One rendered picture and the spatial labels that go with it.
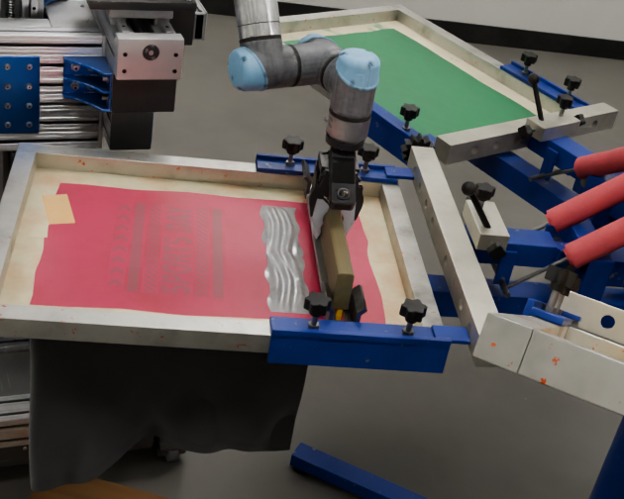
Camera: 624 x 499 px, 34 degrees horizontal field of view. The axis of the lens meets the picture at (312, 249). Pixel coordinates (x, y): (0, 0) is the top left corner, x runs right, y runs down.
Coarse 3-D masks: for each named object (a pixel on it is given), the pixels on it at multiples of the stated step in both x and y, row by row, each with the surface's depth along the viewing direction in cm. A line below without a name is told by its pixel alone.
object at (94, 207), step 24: (72, 192) 202; (96, 192) 204; (120, 192) 205; (144, 192) 206; (168, 192) 208; (192, 192) 209; (96, 216) 196; (240, 216) 204; (96, 240) 190; (240, 240) 197; (312, 240) 201; (360, 240) 204
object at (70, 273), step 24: (48, 240) 187; (72, 240) 189; (48, 264) 181; (72, 264) 182; (96, 264) 183; (240, 264) 190; (264, 264) 191; (312, 264) 194; (360, 264) 196; (48, 288) 175; (72, 288) 176; (96, 288) 177; (240, 288) 184; (264, 288) 185; (312, 288) 187; (168, 312) 175; (192, 312) 176; (216, 312) 177; (240, 312) 178; (264, 312) 179
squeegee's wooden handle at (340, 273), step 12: (324, 216) 192; (336, 216) 189; (324, 228) 191; (336, 228) 186; (324, 240) 190; (336, 240) 182; (324, 252) 189; (336, 252) 179; (348, 252) 179; (336, 264) 176; (348, 264) 176; (336, 276) 175; (348, 276) 174; (336, 288) 175; (348, 288) 175; (336, 300) 176; (348, 300) 177
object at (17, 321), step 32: (32, 160) 203; (64, 160) 208; (96, 160) 209; (128, 160) 209; (160, 160) 211; (192, 160) 213; (224, 160) 215; (384, 192) 214; (0, 224) 183; (0, 256) 175; (416, 256) 195; (0, 288) 171; (416, 288) 186; (0, 320) 162; (32, 320) 162; (64, 320) 163; (96, 320) 164; (128, 320) 166; (160, 320) 167; (192, 320) 168; (224, 320) 169
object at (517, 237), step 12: (516, 240) 196; (528, 240) 196; (540, 240) 197; (552, 240) 198; (480, 252) 195; (528, 252) 196; (540, 252) 196; (552, 252) 196; (516, 264) 197; (528, 264) 197; (540, 264) 197
